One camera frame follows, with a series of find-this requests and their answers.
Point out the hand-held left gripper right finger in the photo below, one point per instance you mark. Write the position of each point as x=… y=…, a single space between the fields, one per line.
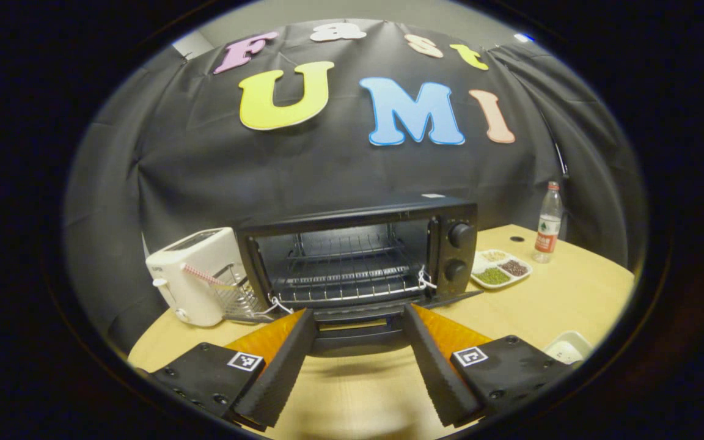
x=434 y=366

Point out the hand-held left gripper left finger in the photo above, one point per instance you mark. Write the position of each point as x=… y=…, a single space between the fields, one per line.
x=288 y=366

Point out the black electric oven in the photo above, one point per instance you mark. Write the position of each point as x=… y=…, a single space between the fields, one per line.
x=456 y=256

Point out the pale food tray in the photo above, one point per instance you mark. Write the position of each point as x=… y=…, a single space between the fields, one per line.
x=566 y=349

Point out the pile of green beans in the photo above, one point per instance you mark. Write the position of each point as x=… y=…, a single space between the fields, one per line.
x=491 y=276

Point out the white divided dish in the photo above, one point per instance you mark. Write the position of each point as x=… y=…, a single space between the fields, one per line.
x=477 y=264

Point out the pink striped straw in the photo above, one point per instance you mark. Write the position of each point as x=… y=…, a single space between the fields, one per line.
x=202 y=275

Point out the pile of pale beans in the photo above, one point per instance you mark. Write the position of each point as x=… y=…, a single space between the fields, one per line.
x=495 y=255

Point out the pile of dark red beans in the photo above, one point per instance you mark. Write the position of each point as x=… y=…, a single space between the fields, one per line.
x=514 y=267

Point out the white toaster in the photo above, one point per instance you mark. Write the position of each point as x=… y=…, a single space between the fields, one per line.
x=187 y=287

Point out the clear plastic water bottle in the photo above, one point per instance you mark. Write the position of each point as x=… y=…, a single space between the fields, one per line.
x=548 y=226

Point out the black backdrop cloth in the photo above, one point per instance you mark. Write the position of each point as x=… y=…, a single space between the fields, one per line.
x=327 y=165

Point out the small ceiling light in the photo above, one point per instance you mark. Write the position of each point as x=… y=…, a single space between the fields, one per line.
x=524 y=38

